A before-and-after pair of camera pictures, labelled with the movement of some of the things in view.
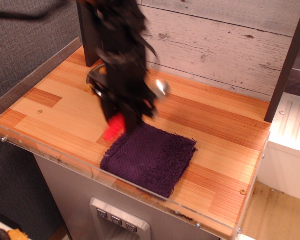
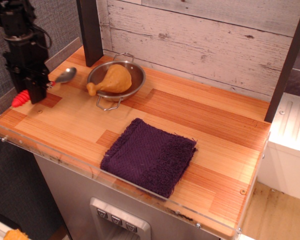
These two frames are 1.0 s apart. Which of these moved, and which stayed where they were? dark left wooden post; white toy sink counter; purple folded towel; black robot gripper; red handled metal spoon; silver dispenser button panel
Moved: black robot gripper; red handled metal spoon
Stayed: dark left wooden post; silver dispenser button panel; white toy sink counter; purple folded towel
